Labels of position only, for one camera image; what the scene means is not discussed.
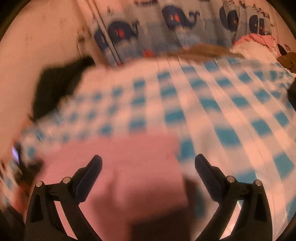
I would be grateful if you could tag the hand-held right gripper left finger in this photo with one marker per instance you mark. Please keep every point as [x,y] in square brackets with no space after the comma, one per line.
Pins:
[89,178]

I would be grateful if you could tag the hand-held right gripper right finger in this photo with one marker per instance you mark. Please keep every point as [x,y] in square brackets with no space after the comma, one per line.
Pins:
[209,178]

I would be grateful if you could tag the pink hooded jacket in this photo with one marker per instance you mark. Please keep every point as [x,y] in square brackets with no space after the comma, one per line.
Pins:
[138,166]

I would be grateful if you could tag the pink clothes pile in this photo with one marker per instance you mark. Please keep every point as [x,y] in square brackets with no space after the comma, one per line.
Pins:
[256,41]

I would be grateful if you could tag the blue white checked plastic sheet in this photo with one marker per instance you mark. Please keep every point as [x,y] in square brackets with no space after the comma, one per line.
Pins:
[208,104]

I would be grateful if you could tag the black quilted garment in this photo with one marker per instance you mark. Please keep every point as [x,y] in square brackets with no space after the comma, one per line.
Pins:
[55,88]

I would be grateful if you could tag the black padded garment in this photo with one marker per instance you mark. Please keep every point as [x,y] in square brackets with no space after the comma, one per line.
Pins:
[292,95]

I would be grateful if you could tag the olive green garment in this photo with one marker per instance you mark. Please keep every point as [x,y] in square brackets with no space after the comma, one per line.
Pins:
[203,52]

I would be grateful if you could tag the brown garment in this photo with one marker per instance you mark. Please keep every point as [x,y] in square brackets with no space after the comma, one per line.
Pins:
[288,61]

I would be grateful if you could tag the whale print curtain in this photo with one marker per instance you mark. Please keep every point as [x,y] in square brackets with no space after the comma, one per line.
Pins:
[185,20]

